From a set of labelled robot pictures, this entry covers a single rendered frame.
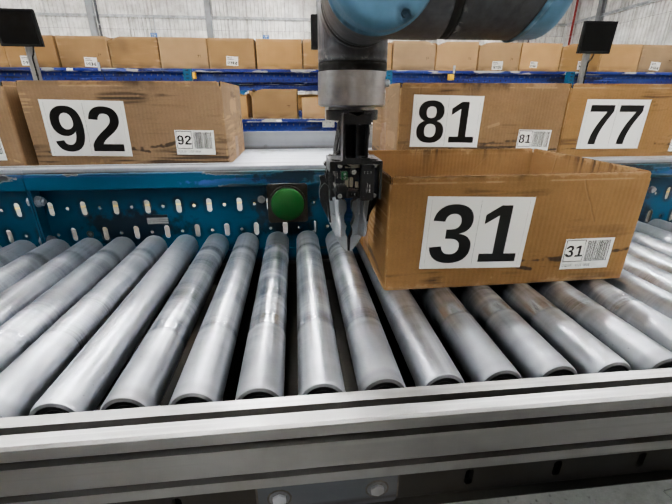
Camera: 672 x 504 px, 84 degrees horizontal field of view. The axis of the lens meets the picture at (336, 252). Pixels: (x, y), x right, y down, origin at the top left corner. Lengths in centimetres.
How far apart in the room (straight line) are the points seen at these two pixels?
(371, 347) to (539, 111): 73
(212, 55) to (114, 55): 116
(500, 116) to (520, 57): 525
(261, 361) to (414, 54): 535
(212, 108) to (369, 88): 44
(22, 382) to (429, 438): 42
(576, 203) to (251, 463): 54
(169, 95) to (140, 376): 60
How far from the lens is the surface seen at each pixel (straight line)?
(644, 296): 74
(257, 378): 41
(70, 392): 47
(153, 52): 567
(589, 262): 70
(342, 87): 51
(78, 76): 593
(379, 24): 39
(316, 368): 42
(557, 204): 63
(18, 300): 73
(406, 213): 53
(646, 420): 52
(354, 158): 50
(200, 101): 88
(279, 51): 541
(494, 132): 97
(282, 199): 80
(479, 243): 59
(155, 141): 91
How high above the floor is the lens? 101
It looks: 22 degrees down
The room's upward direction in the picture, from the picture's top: straight up
